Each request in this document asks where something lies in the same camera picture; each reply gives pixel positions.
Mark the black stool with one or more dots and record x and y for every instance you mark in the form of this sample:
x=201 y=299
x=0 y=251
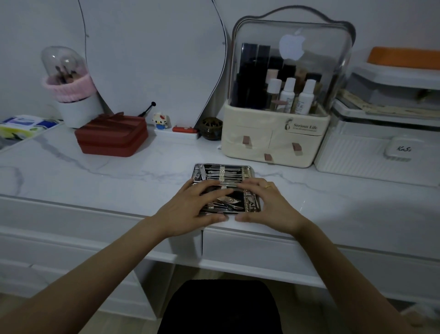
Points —
x=220 y=309

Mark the grey white storage tray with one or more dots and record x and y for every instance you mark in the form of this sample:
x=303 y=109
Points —
x=388 y=82

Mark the silver manicure set case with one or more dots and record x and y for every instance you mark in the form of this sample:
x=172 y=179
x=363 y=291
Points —
x=225 y=172

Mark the small red flat case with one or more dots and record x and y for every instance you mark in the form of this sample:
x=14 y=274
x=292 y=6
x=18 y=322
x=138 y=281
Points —
x=184 y=129

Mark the person's right hand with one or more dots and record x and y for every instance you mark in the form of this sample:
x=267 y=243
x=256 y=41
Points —
x=275 y=208

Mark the curved frameless mirror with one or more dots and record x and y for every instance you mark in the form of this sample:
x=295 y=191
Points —
x=151 y=58

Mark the row of black cosmetic tubes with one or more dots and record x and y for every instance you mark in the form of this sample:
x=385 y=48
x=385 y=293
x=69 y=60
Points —
x=251 y=75

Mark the dark round incense burner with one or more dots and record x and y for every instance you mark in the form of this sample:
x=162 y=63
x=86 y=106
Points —
x=211 y=129

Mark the small white tray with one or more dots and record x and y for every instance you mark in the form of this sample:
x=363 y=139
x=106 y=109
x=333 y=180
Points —
x=178 y=136

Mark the black stick with ball tip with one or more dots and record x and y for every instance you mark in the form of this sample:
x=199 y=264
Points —
x=147 y=109

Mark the cream cosmetic organizer clear lid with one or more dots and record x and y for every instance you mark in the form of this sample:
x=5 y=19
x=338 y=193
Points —
x=275 y=137

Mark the person's left hand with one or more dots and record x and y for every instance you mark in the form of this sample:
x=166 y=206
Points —
x=178 y=211

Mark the blue white tissue pack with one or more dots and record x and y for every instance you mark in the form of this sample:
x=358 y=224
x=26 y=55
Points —
x=25 y=125

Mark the bunch of makeup brushes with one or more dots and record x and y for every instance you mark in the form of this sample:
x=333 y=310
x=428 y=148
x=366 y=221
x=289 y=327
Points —
x=67 y=74

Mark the person's right forearm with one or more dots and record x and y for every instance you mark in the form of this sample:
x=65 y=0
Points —
x=347 y=285

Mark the person's left forearm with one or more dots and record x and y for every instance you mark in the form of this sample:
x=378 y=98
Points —
x=89 y=282

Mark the red jewelry box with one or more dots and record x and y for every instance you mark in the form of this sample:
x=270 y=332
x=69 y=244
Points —
x=111 y=136

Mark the orange flat box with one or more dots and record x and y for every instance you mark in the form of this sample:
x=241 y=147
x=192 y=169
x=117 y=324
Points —
x=405 y=57

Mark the row of metal manicure tools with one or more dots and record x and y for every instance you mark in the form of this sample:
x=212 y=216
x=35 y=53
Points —
x=223 y=173

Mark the white table drawer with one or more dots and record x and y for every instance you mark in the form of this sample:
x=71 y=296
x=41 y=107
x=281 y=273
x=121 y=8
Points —
x=68 y=289
x=261 y=251
x=86 y=227

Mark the white cat block figure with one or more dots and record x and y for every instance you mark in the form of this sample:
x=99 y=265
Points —
x=161 y=120

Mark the pink knitted band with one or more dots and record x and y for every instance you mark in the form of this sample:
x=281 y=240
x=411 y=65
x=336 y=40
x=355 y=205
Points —
x=70 y=90

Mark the person's left thumb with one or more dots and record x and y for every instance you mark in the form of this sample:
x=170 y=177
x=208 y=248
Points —
x=216 y=218

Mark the person's right thumb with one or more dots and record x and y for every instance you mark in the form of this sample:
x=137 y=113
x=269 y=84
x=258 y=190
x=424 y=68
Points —
x=245 y=217

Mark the white ribbed storage box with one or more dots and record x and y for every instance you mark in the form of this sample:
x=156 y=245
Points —
x=361 y=151

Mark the white brush holder clear dome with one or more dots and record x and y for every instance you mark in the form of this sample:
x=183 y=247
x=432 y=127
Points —
x=77 y=110

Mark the white cosmetic bottle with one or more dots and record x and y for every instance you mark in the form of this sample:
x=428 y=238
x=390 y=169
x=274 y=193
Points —
x=306 y=98
x=274 y=93
x=288 y=94

